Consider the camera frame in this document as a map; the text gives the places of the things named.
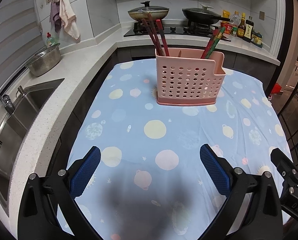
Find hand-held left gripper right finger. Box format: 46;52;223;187
200;144;284;240

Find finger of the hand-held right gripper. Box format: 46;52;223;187
270;148;298;180

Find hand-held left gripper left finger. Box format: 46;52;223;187
17;146;101;240

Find pink perforated utensil holder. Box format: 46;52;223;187
155;47;226;106

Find green chopstick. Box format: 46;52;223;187
206;27;226;59
205;29;224;59

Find dark red chopstick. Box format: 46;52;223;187
141;18;162;56
156;19;170;57
148;14;164;56

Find blue printed tablecloth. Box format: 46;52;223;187
56;59;294;240

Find steel sink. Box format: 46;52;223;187
0;78;65;217

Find chrome faucet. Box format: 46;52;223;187
0;77;16;116

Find glass sliding door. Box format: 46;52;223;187
271;0;298;173

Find steel colander bowl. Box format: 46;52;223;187
25;42;62;77

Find small green bottles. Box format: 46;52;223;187
252;31;264;48

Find green dish soap bottle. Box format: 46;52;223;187
46;32;56;49

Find dark soy sauce bottle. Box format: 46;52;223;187
244;16;254;43

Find brown sauce bottle yellow label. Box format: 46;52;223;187
237;13;247;39

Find red seasoning packet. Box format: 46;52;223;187
220;22;233;35

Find black gas stove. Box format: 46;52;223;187
123;21;232;43

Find clear oil bottle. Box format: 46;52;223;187
231;11;240;28

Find pale pink towel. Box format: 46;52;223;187
59;0;81;41

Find black wok with lid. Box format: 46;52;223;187
182;4;234;27

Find purple cloth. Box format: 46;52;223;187
49;1;62;33

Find white window blind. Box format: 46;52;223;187
0;0;43;88

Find beige wok with glass lid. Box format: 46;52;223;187
128;1;170;22

